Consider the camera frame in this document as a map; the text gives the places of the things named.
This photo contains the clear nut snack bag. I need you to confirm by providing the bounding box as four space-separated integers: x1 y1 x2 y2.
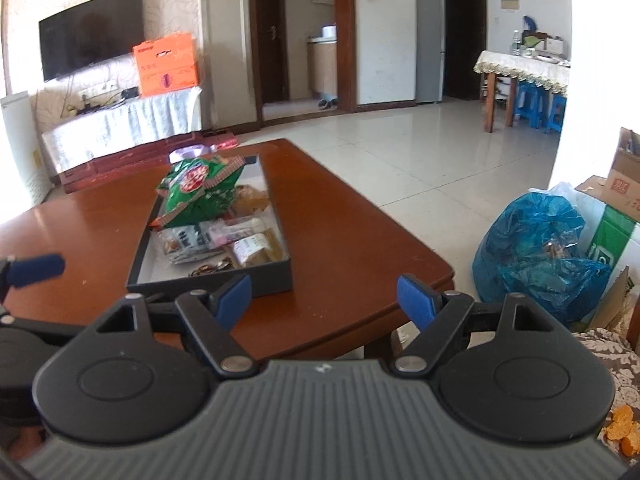
156 224 221 264

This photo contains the grey shallow tray box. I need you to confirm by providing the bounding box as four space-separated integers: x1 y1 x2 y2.
127 155 293 297

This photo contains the round green chip bag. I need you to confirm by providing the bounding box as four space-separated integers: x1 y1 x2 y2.
150 156 246 230

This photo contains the pink white candy packet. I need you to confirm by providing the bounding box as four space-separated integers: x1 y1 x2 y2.
206 216 267 248

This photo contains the green snack bag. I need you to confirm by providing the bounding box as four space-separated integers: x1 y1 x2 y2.
231 157 270 217

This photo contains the white air conditioner unit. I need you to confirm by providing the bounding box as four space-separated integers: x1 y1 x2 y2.
1 92 53 209

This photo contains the blue plastic bag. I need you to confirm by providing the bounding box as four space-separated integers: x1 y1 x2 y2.
472 192 612 326

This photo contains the purple white floor object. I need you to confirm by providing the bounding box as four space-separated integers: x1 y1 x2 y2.
168 144 212 164

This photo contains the tv cabinet with cloth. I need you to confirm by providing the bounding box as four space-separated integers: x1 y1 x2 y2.
42 87 214 193

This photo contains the cardboard box on floor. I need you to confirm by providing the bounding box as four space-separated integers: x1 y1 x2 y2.
576 128 640 222

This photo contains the blue plastic stool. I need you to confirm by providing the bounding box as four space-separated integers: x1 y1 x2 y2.
514 81 547 129
546 93 566 133

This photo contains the pair of slippers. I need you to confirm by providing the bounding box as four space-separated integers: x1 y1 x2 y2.
318 98 338 110

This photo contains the orange cardboard box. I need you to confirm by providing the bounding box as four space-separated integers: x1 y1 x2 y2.
132 32 198 98

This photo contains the dining table with lace cloth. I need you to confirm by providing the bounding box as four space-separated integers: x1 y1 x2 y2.
474 50 570 133

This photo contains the kitchen counter cabinet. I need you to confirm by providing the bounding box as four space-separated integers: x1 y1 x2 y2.
307 38 337 98

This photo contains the silver refrigerator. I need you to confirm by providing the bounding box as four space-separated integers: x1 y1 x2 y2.
416 0 446 104

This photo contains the black wall television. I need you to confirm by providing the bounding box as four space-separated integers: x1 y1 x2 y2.
39 0 145 81

